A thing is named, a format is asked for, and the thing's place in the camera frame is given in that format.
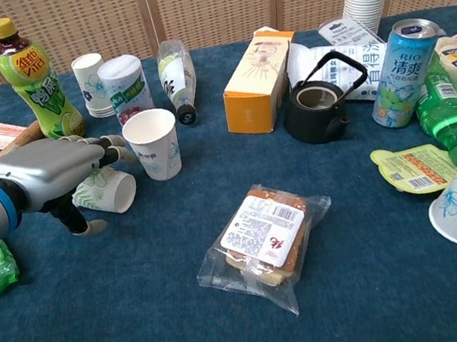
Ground white paper cup leaf print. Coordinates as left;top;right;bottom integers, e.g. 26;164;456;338
68;162;141;221

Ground black cast iron teapot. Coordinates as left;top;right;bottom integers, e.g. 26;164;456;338
274;46;379;149

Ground green tea bottle yellow cap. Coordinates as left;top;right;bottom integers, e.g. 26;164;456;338
0;8;89;150

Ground blue flower paper cup stack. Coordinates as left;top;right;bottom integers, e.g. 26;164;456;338
69;49;119;123

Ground wooden rolling pin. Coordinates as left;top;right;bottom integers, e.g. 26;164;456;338
0;118;49;174

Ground white paper cup blue print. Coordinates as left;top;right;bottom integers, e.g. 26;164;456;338
118;105;186;186

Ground bread in clear bag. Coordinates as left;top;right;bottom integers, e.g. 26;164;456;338
184;173;349;331

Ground bamboo folding screen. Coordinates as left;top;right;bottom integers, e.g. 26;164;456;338
0;0;457;87

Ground clear bottle black cap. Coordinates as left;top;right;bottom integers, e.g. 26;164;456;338
153;36;204;128

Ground white pouch blue characters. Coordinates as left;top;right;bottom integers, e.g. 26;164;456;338
282;28;396;113

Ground green plastic soda bottle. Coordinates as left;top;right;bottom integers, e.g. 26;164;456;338
407;48;457;174

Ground white lidded snack canister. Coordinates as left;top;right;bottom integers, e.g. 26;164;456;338
94;51;158;131

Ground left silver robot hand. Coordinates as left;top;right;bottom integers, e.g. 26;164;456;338
0;124;148;249

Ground yellow green spout pouch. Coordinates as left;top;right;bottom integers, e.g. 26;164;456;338
368;138;457;202

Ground orange white carton box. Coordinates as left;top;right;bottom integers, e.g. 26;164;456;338
214;23;310;140

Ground blue felt table cover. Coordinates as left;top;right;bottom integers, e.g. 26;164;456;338
0;5;457;342

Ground grey blister pack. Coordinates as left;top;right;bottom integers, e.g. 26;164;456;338
315;12;385;56

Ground light blue drink can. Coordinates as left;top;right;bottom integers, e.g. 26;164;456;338
357;14;455;133

